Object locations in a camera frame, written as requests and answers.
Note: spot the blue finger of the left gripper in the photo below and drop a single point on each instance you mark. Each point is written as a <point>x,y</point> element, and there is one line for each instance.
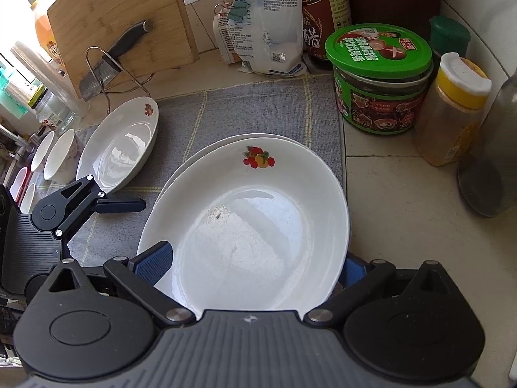
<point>119,206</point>

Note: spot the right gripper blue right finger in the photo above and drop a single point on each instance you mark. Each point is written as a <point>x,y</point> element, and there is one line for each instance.
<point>354,269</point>

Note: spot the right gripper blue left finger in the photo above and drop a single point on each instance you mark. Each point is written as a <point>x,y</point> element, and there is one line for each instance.
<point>152,264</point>

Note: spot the white bowl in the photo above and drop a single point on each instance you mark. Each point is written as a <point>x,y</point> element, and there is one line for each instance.
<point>40,157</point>
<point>29,199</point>
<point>63,160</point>

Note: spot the white fruit-print plate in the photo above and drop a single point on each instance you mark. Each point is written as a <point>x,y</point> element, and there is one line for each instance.
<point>235,264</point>
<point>121,144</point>

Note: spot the stained white plate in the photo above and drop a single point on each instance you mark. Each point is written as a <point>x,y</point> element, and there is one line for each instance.
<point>267,176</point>

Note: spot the red and white sink basin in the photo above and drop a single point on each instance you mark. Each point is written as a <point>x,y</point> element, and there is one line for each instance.
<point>18,186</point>

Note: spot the glass jar with green lid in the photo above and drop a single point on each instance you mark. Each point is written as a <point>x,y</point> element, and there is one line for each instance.
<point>51,111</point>

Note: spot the clear plastic wrap roll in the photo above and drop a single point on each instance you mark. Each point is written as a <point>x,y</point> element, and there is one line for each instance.
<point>59,85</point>

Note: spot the clear glass oil bottle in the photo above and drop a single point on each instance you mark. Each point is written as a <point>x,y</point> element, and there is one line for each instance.
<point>486,176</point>

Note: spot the grey and teal dish towel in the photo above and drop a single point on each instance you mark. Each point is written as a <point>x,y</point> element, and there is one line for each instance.
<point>303,109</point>

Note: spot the yellow-capped spice jar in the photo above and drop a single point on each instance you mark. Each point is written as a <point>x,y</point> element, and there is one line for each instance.
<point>451,113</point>

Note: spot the green-lidded sauce jar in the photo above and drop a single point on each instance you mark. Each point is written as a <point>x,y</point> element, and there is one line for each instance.
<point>381,73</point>

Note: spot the bamboo cutting board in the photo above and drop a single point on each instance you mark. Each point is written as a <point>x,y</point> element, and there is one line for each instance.
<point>84,29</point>

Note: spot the red-white food bag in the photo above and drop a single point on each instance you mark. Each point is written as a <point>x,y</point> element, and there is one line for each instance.
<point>223,40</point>

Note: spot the white clipped plastic bag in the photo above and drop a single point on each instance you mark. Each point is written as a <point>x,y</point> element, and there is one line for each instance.
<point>267,36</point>

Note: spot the small green-capped bottle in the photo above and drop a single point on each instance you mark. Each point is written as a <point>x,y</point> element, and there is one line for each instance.
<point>448,36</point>

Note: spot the dark soy sauce bottle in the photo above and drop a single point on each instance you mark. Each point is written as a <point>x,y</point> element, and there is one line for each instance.
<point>320,19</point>

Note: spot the black-handled santoku knife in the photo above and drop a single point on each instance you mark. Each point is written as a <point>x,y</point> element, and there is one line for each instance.
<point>108,68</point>

